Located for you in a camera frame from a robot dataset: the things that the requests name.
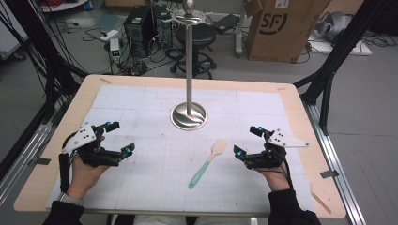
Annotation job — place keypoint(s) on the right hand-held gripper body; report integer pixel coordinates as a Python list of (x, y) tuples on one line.
[(275, 146)]

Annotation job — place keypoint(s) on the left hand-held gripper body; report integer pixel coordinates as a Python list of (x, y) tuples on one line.
[(87, 146)]

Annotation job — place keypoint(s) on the metal utensil rack stand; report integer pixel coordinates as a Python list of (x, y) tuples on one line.
[(189, 62)]

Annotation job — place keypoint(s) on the person's left hand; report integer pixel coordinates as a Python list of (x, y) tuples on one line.
[(82, 178)]

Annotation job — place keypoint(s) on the person's right hand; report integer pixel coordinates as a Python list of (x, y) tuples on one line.
[(277, 179)]

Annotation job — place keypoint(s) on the white grid mat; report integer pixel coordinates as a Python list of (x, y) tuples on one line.
[(156, 175)]

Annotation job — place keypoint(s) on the beige tape piece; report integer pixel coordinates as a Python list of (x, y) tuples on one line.
[(105, 80), (281, 89)]

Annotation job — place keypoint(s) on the grey tape piece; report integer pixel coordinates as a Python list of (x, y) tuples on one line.
[(329, 174), (42, 161)]

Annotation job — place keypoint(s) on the grey wristband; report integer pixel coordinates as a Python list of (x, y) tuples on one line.
[(70, 198)]

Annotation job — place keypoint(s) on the white device green display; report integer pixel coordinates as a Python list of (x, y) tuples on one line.
[(114, 50)]

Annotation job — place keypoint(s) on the white power strip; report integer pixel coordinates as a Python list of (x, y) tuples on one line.
[(109, 35)]

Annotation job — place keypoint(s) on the black computer tower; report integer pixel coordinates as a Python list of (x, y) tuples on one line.
[(137, 31)]

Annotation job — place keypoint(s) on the large cardboard box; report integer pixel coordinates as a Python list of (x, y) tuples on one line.
[(281, 31)]

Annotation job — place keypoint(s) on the black swivel stool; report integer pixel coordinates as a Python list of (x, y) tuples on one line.
[(195, 40)]

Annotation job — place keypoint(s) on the black flat device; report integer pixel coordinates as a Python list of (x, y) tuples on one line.
[(226, 23)]

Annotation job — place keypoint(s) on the grey computer tower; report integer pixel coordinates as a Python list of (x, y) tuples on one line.
[(162, 26)]

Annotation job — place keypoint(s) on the white flat board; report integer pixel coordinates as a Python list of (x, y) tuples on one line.
[(344, 47)]

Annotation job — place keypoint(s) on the blue tape roll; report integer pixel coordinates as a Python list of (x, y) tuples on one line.
[(88, 6)]

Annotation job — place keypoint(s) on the white round table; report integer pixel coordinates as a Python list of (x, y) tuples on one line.
[(62, 4)]

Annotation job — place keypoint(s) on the silver crumpled bag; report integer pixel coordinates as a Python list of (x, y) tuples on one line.
[(334, 25)]

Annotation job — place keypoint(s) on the aluminium rail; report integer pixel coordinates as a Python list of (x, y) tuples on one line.
[(334, 162), (22, 156)]

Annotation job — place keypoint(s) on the black frame strut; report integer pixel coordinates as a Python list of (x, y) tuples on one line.
[(331, 62), (47, 62)]

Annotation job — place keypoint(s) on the white stand post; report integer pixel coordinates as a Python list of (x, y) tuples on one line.
[(240, 31)]

